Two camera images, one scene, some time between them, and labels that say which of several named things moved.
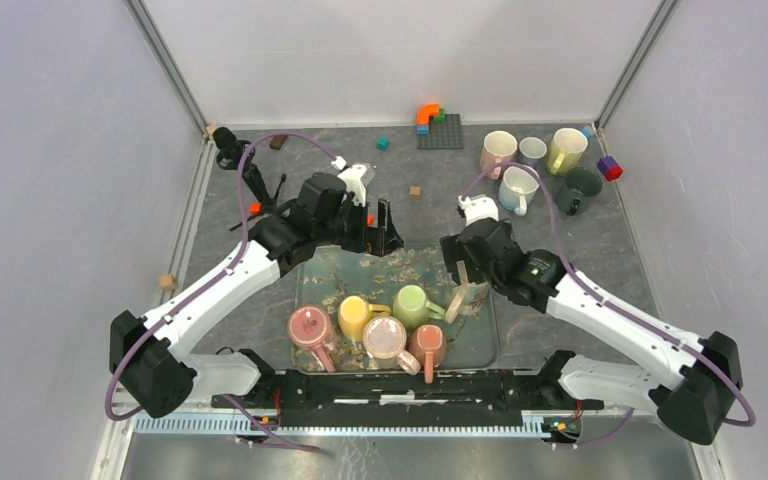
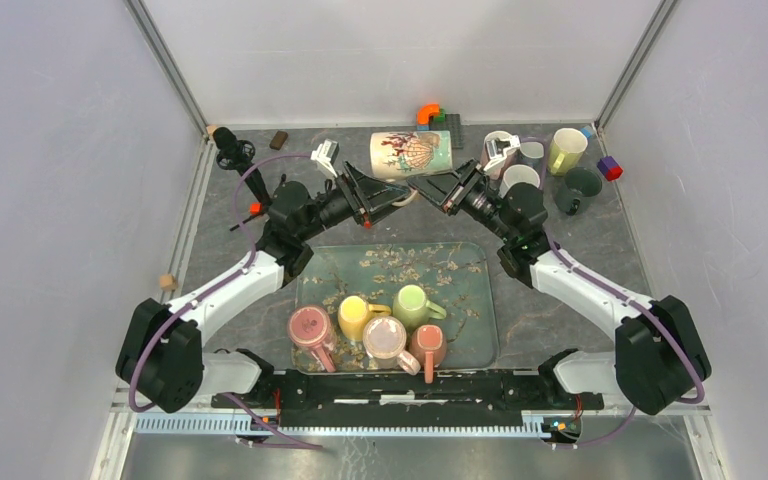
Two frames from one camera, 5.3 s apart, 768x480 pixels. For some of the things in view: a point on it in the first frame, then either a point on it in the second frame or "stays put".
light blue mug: (518, 188) stays put
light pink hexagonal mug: (498, 147) stays put
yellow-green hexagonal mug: (566, 151) stays put
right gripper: (453, 251) → (448, 189)
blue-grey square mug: (531, 150) stays put
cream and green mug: (466, 297) → (400, 155)
